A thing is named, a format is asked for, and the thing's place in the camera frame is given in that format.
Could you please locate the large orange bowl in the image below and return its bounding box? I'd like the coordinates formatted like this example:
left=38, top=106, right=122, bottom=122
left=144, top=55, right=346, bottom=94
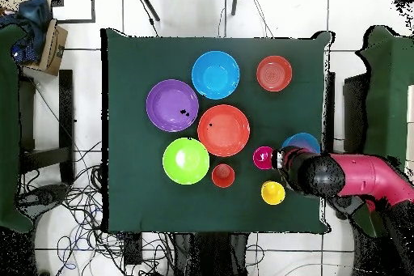
left=196, top=104, right=251, bottom=158

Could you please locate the green bowl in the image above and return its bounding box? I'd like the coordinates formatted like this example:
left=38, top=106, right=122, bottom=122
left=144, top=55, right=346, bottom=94
left=162, top=137, right=210, bottom=186

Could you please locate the pink cup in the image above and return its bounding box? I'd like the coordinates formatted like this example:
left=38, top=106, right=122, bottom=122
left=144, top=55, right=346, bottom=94
left=251, top=145, right=275, bottom=171

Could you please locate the small blue bowl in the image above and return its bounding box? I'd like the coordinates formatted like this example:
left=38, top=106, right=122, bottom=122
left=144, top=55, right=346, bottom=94
left=281, top=132, right=322, bottom=155

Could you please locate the orange cup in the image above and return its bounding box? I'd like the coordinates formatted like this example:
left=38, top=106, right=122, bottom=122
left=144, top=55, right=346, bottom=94
left=210, top=163, right=236, bottom=189

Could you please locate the purple bowl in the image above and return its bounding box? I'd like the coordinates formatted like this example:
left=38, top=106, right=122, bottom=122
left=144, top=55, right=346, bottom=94
left=145, top=79, right=200, bottom=133

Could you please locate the large blue bowl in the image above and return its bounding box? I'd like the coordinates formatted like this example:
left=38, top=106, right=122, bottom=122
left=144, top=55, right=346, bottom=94
left=191, top=49, right=241, bottom=100

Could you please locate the yellow cup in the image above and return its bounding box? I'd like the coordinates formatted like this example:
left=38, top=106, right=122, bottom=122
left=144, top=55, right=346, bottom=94
left=260, top=180, right=286, bottom=206

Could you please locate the small orange bowl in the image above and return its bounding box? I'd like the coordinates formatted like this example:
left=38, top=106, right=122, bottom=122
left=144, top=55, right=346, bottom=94
left=256, top=55, right=294, bottom=93

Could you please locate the dark green tablecloth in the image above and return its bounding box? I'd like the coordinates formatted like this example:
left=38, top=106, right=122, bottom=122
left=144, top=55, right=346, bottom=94
left=100, top=28, right=336, bottom=236

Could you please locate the black power strip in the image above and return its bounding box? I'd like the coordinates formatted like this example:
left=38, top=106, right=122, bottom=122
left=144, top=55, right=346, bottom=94
left=123, top=231, right=144, bottom=265

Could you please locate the dark grey stand base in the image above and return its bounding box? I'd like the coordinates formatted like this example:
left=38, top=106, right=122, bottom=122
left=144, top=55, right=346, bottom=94
left=17, top=184, right=70, bottom=222
left=326, top=195, right=365, bottom=220

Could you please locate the green covered side table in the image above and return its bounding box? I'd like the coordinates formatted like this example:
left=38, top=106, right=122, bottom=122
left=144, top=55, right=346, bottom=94
left=0, top=24, right=33, bottom=233
left=352, top=24, right=414, bottom=238

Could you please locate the blue cloth bundle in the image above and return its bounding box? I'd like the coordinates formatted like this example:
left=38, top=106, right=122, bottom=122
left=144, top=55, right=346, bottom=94
left=0, top=0, right=53, bottom=66

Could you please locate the tangle of cables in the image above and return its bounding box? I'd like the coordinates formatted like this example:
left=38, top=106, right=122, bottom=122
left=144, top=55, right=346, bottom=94
left=19, top=139, right=175, bottom=276

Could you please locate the black chair frame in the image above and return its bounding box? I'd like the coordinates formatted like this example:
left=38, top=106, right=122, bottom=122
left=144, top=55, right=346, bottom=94
left=323, top=71, right=368, bottom=160
left=17, top=69, right=75, bottom=186

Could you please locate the white board black frame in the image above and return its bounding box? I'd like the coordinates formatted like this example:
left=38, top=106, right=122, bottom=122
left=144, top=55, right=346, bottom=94
left=51, top=0, right=96, bottom=24

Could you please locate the blue cable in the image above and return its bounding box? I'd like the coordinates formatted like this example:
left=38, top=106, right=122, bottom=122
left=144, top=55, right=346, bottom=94
left=57, top=236, right=78, bottom=272

